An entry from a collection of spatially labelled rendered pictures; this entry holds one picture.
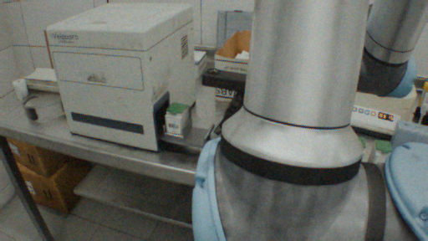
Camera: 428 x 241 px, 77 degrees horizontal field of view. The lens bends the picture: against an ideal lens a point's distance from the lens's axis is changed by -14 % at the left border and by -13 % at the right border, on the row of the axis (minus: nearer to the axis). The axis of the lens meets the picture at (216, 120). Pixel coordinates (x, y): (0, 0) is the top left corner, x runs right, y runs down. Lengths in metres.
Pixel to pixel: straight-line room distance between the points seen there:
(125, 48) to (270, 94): 0.48
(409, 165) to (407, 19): 0.20
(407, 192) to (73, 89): 0.72
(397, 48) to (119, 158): 0.62
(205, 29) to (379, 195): 1.10
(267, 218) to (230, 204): 0.03
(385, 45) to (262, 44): 0.25
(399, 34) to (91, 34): 0.57
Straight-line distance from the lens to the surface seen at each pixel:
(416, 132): 0.79
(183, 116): 0.71
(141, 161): 0.74
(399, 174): 0.25
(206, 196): 0.23
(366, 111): 0.91
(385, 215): 0.25
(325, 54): 0.20
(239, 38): 1.17
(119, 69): 0.69
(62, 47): 0.77
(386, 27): 0.42
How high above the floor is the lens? 1.33
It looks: 32 degrees down
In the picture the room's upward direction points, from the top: straight up
